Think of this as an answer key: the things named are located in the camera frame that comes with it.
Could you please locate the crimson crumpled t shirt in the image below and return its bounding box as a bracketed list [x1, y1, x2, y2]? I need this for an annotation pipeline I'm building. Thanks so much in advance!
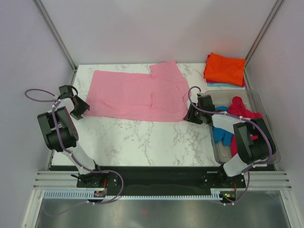
[228, 96, 263, 157]

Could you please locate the pink t shirt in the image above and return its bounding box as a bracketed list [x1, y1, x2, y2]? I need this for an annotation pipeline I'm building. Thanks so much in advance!
[85, 61, 189, 122]

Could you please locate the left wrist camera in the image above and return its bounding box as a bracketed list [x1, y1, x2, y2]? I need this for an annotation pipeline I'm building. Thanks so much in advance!
[59, 85, 78, 98]

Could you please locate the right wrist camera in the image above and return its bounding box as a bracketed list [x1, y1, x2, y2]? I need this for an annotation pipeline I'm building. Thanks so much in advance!
[197, 94, 215, 111]

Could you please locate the left aluminium frame post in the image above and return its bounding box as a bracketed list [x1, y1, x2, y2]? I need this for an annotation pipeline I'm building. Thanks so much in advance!
[33, 0, 77, 72]

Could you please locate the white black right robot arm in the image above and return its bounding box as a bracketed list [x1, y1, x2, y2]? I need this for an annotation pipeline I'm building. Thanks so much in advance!
[184, 104, 276, 188]

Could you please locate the aluminium frame post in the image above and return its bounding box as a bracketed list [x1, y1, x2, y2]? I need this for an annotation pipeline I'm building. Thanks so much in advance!
[33, 0, 77, 72]
[244, 0, 285, 68]

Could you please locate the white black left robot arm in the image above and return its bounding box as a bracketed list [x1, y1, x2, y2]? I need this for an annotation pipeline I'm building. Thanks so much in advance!
[38, 95, 106, 188]

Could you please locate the white slotted cable duct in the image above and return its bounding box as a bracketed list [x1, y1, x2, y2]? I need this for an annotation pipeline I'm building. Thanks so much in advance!
[43, 189, 230, 200]

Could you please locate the teal folded t shirt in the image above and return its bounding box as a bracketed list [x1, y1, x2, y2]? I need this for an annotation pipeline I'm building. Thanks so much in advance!
[207, 83, 237, 88]

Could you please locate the orange folded t shirt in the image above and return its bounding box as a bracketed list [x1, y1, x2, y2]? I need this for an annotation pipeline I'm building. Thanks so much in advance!
[203, 52, 246, 86]

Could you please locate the aluminium front frame rail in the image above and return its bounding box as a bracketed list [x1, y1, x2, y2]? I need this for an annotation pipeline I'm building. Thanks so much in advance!
[34, 171, 292, 190]

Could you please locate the blue crumpled t shirt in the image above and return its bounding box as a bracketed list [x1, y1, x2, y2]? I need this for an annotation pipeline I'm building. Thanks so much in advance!
[212, 106, 235, 147]

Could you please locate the clear plastic bin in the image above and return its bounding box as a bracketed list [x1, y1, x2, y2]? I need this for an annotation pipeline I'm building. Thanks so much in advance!
[204, 89, 274, 164]

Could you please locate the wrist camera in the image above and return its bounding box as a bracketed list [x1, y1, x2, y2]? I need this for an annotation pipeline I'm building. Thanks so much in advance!
[197, 94, 215, 111]
[59, 85, 78, 98]

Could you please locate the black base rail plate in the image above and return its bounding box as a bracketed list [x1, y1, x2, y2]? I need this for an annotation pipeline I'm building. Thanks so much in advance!
[51, 165, 247, 197]

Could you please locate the right aluminium frame post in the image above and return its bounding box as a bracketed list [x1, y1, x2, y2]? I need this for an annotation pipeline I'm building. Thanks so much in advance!
[244, 0, 285, 68]

